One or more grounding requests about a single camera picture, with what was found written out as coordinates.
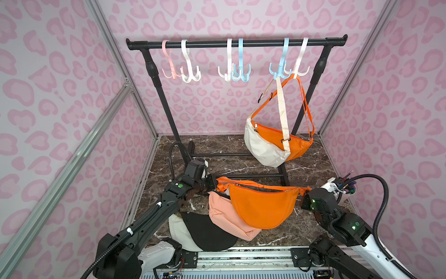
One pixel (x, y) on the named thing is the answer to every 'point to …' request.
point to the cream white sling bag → (181, 234)
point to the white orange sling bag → (265, 146)
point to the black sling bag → (209, 236)
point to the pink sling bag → (222, 215)
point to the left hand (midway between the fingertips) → (220, 180)
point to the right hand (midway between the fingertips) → (303, 192)
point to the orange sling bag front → (262, 206)
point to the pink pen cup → (351, 188)
